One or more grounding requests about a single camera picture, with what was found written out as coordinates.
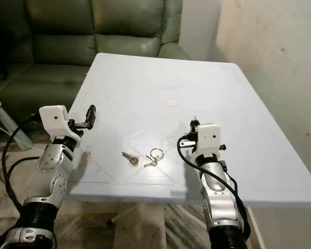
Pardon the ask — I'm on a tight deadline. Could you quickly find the brass key with dark head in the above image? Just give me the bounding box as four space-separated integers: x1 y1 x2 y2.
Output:
121 151 140 167

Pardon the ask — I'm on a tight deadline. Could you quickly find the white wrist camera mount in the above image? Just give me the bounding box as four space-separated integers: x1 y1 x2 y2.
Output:
39 105 72 137
196 123 222 156

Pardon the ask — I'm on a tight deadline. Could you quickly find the white plastic table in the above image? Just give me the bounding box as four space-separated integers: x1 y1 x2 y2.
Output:
66 51 311 249

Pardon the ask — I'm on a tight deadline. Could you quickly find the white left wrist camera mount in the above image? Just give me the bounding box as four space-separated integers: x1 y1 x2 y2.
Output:
39 105 72 137

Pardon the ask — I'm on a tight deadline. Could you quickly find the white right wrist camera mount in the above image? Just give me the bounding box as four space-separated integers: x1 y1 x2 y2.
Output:
196 123 222 156

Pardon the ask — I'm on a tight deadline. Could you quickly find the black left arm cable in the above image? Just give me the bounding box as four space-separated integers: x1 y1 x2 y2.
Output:
1 115 43 209

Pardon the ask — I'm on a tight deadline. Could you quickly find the silver key ring with key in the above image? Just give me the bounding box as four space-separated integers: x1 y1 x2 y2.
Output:
144 148 165 168

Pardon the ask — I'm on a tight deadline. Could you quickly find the green leather sofa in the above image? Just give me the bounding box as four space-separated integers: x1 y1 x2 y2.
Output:
0 0 191 125

